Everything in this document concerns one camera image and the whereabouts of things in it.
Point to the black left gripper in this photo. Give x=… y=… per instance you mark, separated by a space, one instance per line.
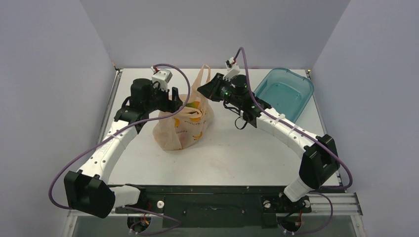
x=174 y=103

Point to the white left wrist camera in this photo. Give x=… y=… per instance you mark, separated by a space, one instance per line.
x=161 y=78

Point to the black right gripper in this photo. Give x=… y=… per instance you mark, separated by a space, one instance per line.
x=218 y=89

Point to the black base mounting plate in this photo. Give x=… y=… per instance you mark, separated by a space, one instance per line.
x=220 y=206

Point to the yellow green fake mango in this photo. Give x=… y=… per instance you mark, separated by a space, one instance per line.
x=194 y=105

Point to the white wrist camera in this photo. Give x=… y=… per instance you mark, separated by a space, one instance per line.
x=232 y=69
x=161 y=78

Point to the orange translucent plastic bag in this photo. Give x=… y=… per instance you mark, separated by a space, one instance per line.
x=188 y=126

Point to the teal plastic tray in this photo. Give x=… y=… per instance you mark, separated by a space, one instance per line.
x=287 y=92

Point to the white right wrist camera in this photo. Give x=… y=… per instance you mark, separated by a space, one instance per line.
x=232 y=69

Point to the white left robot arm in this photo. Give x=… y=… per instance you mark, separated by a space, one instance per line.
x=87 y=189

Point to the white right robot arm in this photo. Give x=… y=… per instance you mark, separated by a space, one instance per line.
x=317 y=153

